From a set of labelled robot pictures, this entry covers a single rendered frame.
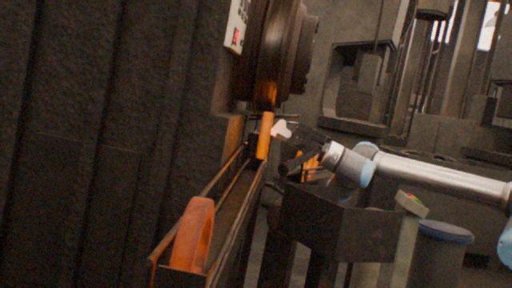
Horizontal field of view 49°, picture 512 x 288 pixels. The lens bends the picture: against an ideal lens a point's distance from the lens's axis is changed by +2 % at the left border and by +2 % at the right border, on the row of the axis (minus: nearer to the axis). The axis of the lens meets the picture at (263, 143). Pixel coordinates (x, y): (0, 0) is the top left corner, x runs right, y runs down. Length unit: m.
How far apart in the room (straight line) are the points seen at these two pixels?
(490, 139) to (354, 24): 1.97
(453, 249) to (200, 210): 2.39
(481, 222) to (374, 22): 1.75
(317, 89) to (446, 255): 2.03
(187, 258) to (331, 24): 3.97
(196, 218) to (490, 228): 3.68
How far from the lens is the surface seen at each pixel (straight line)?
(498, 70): 5.67
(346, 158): 1.74
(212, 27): 1.52
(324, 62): 4.65
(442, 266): 3.16
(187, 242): 0.84
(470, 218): 4.31
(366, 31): 4.63
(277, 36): 1.76
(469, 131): 5.76
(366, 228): 1.41
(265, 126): 1.70
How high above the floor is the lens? 0.95
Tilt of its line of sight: 5 degrees down
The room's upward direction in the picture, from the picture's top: 11 degrees clockwise
